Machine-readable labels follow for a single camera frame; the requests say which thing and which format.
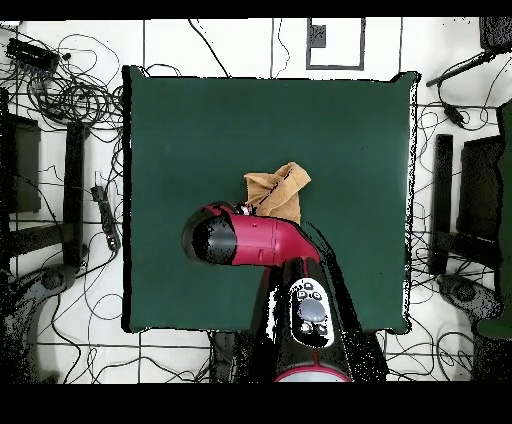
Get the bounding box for long black bar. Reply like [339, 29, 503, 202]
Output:
[429, 133, 455, 276]
[61, 120, 90, 268]

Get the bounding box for black power adapter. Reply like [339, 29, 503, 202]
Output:
[442, 102, 467, 130]

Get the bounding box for black power strip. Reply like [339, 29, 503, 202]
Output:
[355, 330, 390, 380]
[90, 184, 122, 252]

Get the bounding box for black flat panel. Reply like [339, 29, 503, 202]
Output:
[456, 134, 504, 243]

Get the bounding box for black robot stand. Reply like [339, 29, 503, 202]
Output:
[209, 330, 261, 383]

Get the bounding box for black flat box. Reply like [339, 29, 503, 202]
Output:
[0, 113, 42, 215]

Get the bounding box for grey wheeled stand base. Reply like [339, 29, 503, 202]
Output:
[435, 272, 503, 323]
[0, 262, 79, 383]

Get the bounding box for black square box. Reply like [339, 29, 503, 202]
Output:
[478, 16, 512, 52]

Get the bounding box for dark green table cloth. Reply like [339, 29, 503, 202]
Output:
[121, 64, 419, 335]

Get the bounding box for black rod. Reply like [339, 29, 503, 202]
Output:
[424, 49, 499, 88]

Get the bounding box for yellow terry towel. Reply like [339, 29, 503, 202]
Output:
[243, 161, 312, 226]

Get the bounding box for tangled black cable bundle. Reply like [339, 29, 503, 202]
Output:
[0, 23, 125, 133]

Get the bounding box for black electronics box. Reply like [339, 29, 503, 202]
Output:
[5, 37, 60, 72]

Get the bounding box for grey floor outlet frame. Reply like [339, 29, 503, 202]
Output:
[305, 16, 366, 72]

